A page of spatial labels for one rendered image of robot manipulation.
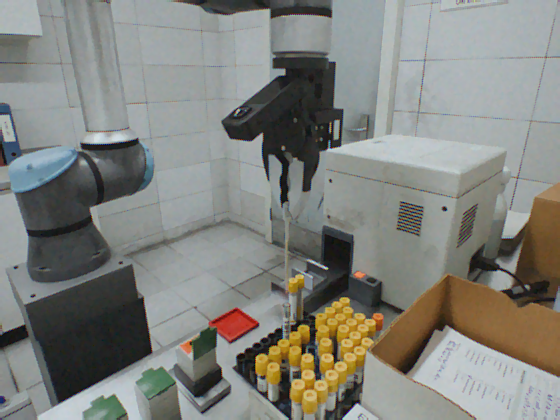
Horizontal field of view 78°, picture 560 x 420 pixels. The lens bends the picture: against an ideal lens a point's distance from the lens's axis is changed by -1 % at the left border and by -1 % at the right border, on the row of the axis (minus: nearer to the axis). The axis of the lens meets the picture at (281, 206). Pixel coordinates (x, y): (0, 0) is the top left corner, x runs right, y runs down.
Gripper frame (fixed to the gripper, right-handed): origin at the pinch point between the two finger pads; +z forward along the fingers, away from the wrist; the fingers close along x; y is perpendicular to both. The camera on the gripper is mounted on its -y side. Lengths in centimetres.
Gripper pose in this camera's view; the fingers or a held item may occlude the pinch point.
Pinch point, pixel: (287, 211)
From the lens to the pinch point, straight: 49.9
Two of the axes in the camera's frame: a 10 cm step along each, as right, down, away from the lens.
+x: -7.1, -2.5, 6.6
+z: -0.1, 9.4, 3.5
